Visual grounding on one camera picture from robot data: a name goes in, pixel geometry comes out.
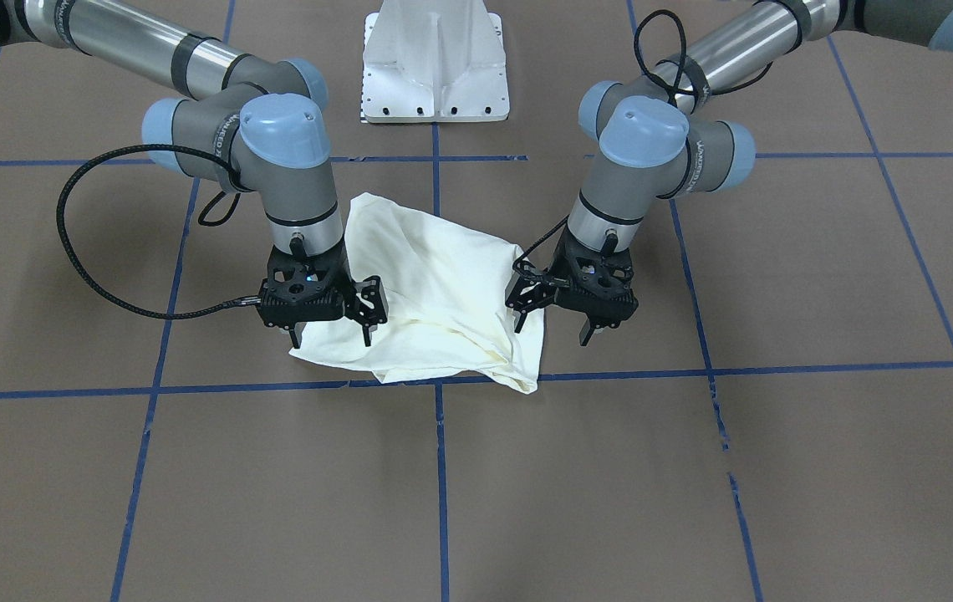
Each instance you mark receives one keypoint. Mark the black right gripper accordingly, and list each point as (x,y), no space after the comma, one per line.
(369,303)

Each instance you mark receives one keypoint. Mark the cream long-sleeve cat shirt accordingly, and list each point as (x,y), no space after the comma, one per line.
(445,286)

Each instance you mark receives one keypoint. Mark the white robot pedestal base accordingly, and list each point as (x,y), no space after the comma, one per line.
(434,61)

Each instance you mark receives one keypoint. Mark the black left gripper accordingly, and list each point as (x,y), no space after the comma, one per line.
(532,292)

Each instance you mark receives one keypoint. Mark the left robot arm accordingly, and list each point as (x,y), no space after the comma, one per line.
(653,145)

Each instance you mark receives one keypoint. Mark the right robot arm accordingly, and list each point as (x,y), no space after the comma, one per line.
(251,125)

